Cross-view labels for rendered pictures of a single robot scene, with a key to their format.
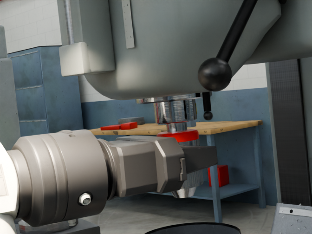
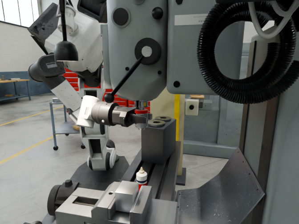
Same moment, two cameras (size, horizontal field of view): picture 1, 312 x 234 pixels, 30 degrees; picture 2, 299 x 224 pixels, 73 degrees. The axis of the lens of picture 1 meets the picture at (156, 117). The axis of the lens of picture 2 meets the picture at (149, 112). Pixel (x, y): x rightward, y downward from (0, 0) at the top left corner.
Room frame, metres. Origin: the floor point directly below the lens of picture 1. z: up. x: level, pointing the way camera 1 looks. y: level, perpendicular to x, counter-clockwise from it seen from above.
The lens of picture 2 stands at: (0.26, -0.59, 1.42)
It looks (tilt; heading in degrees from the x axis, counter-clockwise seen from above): 13 degrees down; 53
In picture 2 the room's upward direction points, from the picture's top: straight up
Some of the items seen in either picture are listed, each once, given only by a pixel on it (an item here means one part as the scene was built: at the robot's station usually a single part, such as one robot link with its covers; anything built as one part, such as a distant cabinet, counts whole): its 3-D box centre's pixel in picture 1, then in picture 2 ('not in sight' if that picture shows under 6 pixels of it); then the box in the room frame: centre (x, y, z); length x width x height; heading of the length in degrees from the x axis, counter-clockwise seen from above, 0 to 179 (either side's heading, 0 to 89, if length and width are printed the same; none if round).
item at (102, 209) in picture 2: not in sight; (109, 198); (0.48, -0.09, 1.03); 0.12 x 0.06 x 0.04; 40
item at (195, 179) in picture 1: (180, 162); (141, 119); (0.65, -0.02, 1.23); 0.05 x 0.05 x 0.05
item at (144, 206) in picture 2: not in sight; (118, 210); (0.50, -0.11, 0.99); 0.35 x 0.15 x 0.11; 130
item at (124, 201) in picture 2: not in sight; (127, 196); (0.52, -0.13, 1.05); 0.06 x 0.05 x 0.06; 40
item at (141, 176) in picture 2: not in sight; (141, 180); (0.65, -0.02, 0.99); 0.04 x 0.04 x 0.11
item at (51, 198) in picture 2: not in sight; (57, 199); (0.49, 0.80, 0.50); 0.20 x 0.05 x 0.20; 53
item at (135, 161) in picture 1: (106, 171); (119, 115); (0.60, 0.06, 1.24); 0.13 x 0.12 x 0.10; 30
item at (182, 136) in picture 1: (177, 135); (141, 110); (0.65, -0.02, 1.26); 0.05 x 0.05 x 0.01
